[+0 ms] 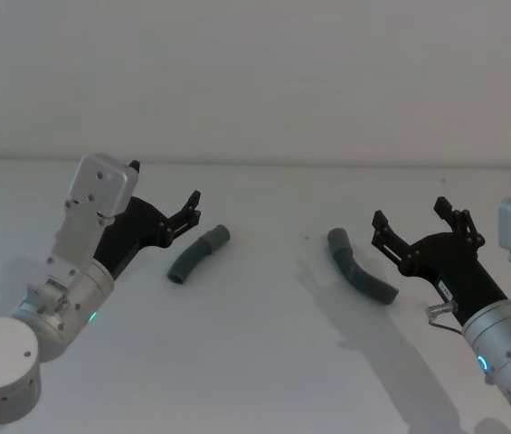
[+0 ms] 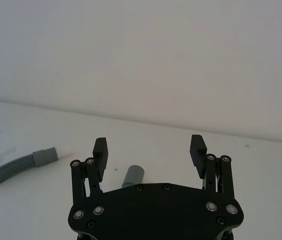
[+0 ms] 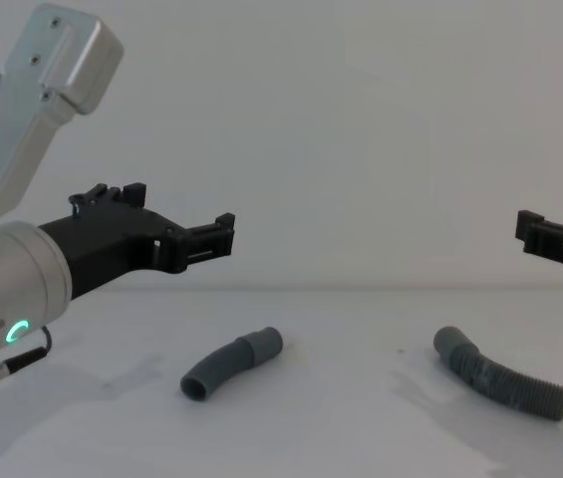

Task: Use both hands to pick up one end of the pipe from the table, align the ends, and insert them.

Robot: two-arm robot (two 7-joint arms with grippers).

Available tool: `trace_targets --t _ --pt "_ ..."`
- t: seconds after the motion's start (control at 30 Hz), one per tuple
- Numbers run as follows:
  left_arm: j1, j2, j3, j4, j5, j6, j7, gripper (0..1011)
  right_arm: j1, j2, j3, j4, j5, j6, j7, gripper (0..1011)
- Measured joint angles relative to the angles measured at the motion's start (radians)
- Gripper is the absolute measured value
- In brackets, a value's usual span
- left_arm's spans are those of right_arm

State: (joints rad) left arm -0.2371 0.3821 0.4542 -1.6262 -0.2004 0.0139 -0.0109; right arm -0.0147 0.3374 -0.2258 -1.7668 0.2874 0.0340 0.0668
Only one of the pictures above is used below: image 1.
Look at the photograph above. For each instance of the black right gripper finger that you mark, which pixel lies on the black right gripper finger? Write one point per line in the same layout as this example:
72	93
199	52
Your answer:
388	239
460	223

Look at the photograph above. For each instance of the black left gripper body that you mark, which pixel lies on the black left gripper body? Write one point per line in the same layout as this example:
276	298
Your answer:
133	230

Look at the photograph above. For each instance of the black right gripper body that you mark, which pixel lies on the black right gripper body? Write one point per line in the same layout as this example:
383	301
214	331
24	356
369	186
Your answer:
454	267

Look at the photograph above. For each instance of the white table cloth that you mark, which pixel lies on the white table cloth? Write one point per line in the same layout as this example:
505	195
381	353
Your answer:
255	361

